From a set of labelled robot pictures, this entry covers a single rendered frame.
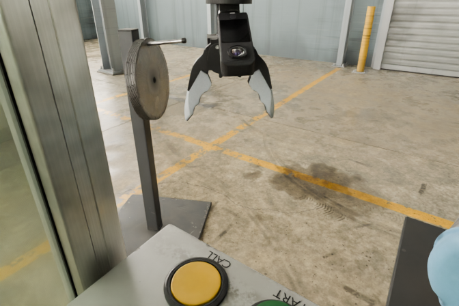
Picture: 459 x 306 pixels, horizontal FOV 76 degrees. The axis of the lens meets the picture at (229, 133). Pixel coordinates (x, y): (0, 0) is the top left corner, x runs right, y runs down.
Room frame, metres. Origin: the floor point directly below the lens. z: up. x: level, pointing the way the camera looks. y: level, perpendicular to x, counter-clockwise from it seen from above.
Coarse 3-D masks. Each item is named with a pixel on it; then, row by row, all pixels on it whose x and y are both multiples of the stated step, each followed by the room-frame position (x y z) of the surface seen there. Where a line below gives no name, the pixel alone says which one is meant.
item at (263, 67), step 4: (256, 52) 0.47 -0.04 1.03; (256, 56) 0.47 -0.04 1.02; (256, 60) 0.47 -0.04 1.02; (260, 60) 0.47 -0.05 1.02; (256, 64) 0.47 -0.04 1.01; (260, 64) 0.47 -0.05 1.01; (264, 64) 0.47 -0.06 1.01; (256, 68) 0.47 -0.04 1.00; (260, 68) 0.47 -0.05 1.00; (264, 68) 0.47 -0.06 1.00; (264, 72) 0.47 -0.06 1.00; (268, 72) 0.47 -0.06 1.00; (264, 76) 0.47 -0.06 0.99; (268, 76) 0.47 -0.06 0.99; (268, 80) 0.47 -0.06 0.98; (268, 84) 0.47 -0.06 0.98
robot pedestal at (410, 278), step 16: (416, 224) 0.40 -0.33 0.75; (400, 240) 0.36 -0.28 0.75; (416, 240) 0.36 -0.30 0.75; (432, 240) 0.36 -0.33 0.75; (400, 256) 0.33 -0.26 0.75; (416, 256) 0.33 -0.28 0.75; (400, 272) 0.30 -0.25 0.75; (416, 272) 0.30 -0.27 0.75; (400, 288) 0.27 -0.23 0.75; (416, 288) 0.27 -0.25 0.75; (400, 304) 0.25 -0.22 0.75; (416, 304) 0.25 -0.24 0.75; (432, 304) 0.25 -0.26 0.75
